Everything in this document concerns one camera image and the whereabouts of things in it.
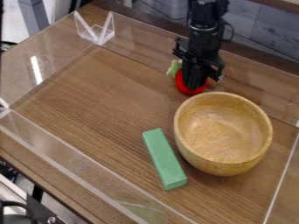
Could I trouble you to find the green rectangular block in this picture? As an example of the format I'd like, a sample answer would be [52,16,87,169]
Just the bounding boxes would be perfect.
[143,129,187,191]

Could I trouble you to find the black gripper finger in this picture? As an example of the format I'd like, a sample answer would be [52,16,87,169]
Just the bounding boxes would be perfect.
[182,60,197,90]
[194,66,209,88]

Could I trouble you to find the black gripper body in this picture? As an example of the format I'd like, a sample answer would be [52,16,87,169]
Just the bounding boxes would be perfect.
[173,38,226,81]

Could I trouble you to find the clear acrylic enclosure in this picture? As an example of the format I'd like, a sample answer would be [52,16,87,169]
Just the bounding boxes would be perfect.
[0,9,299,224]

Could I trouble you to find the red plush strawberry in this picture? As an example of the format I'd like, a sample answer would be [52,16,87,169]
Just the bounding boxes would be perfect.
[166,59,209,95]

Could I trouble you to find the black clamp device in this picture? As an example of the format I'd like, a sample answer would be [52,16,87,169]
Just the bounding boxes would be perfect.
[0,200,67,224]

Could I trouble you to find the grey table leg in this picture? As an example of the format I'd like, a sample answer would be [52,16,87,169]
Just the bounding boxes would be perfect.
[18,0,50,36]

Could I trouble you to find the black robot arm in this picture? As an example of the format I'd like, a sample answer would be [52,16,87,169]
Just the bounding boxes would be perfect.
[173,0,231,95]

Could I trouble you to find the wooden bowl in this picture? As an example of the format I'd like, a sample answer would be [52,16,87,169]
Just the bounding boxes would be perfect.
[173,92,274,177]

